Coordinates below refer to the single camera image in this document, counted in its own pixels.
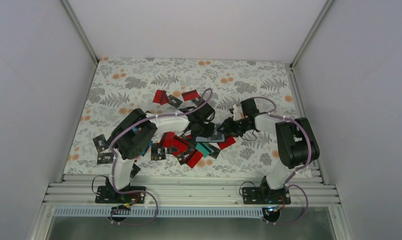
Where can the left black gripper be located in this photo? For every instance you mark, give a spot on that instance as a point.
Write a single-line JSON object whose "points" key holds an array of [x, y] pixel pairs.
{"points": [[207, 134]]}

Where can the black card left lower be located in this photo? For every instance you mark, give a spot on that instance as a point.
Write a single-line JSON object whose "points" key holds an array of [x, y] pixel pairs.
{"points": [[105, 158]]}

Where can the black card front left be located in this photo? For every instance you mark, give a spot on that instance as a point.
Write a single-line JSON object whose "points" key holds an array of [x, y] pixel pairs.
{"points": [[134, 171]]}

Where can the black card near top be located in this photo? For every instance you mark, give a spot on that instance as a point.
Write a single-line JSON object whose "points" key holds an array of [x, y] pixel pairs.
{"points": [[174, 101]]}

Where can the red striped card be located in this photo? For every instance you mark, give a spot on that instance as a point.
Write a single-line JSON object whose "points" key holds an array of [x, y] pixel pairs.
{"points": [[228, 142]]}

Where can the red black-stripe card top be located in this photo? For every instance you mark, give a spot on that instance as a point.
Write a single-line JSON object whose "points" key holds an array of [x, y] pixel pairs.
{"points": [[190, 95]]}

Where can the red card far left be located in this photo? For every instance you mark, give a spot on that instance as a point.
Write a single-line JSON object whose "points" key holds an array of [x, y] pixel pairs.
{"points": [[161, 97]]}

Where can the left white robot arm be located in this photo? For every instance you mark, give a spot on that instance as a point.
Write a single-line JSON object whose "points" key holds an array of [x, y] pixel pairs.
{"points": [[132, 136]]}

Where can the blue grey cable duct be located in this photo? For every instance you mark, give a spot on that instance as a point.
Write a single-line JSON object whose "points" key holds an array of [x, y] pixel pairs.
{"points": [[157, 212]]}

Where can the aluminium rail frame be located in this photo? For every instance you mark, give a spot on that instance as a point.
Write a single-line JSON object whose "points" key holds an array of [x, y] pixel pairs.
{"points": [[176, 196]]}

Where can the teal card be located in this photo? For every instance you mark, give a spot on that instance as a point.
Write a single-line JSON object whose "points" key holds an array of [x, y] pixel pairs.
{"points": [[204, 148]]}

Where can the floral patterned table mat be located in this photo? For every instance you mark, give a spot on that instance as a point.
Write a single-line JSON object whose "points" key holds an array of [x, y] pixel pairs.
{"points": [[122, 84]]}

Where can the black card holder wallet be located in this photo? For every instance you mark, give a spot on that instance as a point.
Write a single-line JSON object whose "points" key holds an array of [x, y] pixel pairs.
{"points": [[207, 139]]}

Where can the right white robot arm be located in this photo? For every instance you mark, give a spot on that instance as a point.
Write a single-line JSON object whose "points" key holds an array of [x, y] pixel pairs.
{"points": [[296, 142]]}

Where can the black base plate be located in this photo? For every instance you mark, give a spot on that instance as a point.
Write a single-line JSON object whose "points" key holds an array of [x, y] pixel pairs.
{"points": [[107, 195], [259, 196]]}

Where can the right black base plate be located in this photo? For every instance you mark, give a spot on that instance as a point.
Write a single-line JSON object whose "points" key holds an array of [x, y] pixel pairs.
{"points": [[259, 196]]}

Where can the red card middle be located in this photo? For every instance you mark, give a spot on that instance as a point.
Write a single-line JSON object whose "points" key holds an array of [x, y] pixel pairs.
{"points": [[193, 158]]}

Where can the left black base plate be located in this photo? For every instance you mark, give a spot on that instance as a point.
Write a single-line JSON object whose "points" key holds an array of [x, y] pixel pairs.
{"points": [[107, 195]]}

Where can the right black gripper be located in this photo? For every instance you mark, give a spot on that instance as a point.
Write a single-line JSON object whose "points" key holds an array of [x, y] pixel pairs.
{"points": [[229, 127]]}

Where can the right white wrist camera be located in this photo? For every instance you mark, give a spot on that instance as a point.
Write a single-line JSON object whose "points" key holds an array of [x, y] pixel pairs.
{"points": [[237, 113]]}

